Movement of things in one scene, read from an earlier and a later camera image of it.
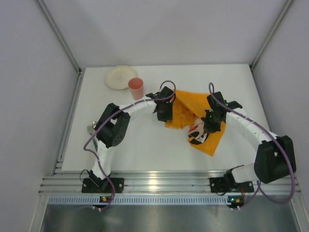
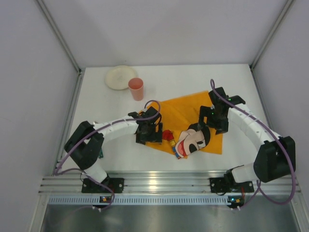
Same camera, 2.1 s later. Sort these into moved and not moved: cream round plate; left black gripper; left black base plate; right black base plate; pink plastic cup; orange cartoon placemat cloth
Moved: left black gripper; orange cartoon placemat cloth
Not moved: cream round plate; right black base plate; left black base plate; pink plastic cup
